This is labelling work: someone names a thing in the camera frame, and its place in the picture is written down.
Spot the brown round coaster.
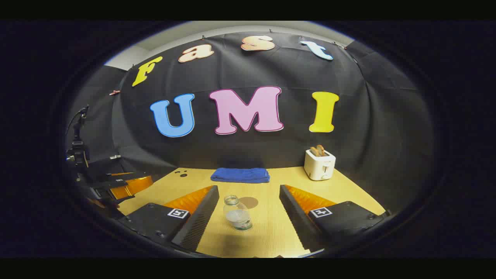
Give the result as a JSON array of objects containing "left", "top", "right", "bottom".
[{"left": 237, "top": 197, "right": 259, "bottom": 210}]

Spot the clear plastic water bottle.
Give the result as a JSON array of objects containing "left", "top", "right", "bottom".
[{"left": 223, "top": 195, "right": 253, "bottom": 232}]

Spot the folded blue towel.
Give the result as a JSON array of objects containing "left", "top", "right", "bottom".
[{"left": 210, "top": 167, "right": 271, "bottom": 184}]

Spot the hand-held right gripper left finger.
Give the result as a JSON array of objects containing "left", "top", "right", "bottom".
[{"left": 116, "top": 185, "right": 220, "bottom": 253}]

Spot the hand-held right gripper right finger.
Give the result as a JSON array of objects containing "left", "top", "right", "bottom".
[{"left": 279, "top": 184, "right": 392, "bottom": 252}]

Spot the white toaster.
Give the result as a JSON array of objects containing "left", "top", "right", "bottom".
[{"left": 304, "top": 149, "right": 336, "bottom": 181}]

